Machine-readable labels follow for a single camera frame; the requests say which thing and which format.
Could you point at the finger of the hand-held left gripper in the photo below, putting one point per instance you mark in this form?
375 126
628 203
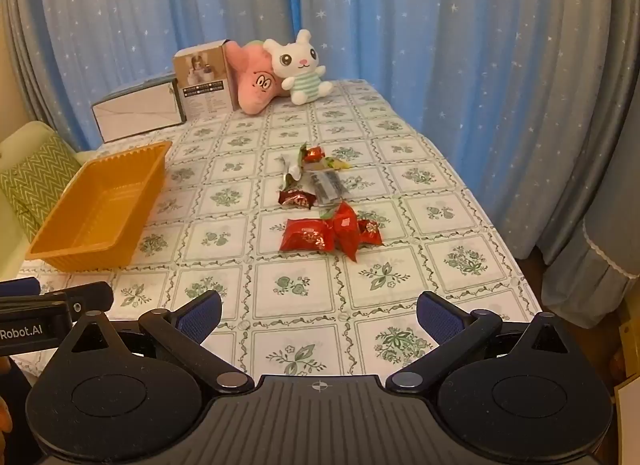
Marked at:
92 297
17 287

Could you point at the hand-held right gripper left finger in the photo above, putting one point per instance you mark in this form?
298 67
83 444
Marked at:
200 317

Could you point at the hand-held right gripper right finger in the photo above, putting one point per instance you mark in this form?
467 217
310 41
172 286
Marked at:
440 317

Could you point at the orange plastic tray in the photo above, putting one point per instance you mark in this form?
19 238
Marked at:
100 205

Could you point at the small red candy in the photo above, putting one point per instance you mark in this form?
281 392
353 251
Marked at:
314 153
371 230

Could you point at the square red candy packet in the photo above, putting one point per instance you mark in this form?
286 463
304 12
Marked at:
345 227

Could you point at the wide red snack packet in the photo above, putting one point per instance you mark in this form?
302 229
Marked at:
305 235

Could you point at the dark red foil candy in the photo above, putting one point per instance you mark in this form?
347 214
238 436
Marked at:
297 198

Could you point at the dark transparent snack packet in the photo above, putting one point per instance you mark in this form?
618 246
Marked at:
325 186

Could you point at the yellow green candy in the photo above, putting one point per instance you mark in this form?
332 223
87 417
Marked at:
336 163

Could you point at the person's left hand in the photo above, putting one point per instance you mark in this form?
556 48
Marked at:
5 417

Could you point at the green chevron pillow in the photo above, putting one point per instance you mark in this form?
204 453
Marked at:
35 180

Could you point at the green floral checked tablecloth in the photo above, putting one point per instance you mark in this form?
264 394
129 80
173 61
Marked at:
400 205

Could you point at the pale green sofa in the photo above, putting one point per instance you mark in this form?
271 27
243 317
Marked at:
22 137

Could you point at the wooden furniture piece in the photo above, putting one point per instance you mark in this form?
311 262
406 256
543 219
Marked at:
629 332

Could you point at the long white cardboard box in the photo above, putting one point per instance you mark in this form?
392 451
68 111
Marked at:
135 112

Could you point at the grey lace-trim curtain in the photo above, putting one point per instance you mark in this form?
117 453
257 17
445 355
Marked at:
610 205

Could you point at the brown product box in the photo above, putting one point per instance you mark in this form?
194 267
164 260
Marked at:
205 90

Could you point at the pink star plush toy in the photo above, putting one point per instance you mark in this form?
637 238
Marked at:
252 82

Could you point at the white bunny plush toy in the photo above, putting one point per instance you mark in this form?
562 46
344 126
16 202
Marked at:
297 67

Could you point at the blue star-print curtain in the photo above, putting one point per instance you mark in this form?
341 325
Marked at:
450 45
150 5

